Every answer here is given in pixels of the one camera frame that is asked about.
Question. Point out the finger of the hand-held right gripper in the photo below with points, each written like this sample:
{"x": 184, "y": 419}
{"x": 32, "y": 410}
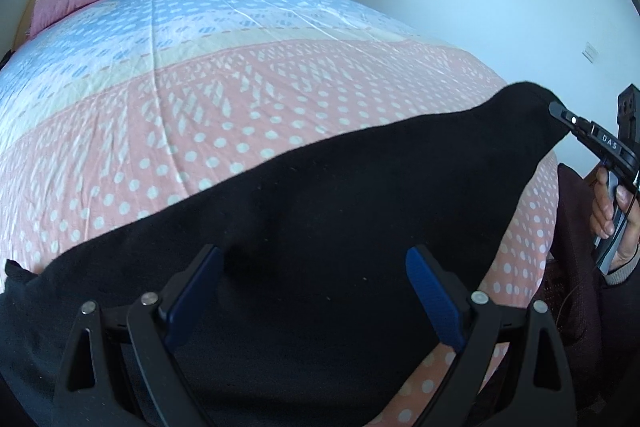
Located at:
{"x": 575, "y": 122}

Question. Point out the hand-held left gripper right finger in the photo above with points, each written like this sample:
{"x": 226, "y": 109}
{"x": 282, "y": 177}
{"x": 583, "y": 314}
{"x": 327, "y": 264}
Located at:
{"x": 435, "y": 297}

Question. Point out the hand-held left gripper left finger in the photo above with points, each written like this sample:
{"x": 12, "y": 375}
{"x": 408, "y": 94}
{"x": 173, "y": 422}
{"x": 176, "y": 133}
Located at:
{"x": 195, "y": 302}

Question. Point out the black pants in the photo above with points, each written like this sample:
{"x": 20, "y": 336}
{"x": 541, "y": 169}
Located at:
{"x": 325, "y": 232}

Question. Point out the person's right forearm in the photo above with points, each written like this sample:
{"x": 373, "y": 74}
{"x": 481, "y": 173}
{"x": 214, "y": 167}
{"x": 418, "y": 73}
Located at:
{"x": 624, "y": 271}

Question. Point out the person's right hand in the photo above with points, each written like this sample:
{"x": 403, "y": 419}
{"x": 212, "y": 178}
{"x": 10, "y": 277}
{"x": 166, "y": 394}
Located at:
{"x": 602, "y": 207}

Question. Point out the person's maroon clothing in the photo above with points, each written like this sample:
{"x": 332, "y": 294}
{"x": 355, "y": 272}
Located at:
{"x": 575, "y": 257}

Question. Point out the polka dot bedsheet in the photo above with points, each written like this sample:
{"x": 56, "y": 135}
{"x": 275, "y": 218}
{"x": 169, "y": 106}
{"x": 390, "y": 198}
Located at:
{"x": 200, "y": 82}

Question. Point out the white wall socket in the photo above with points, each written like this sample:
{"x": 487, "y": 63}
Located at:
{"x": 591, "y": 52}

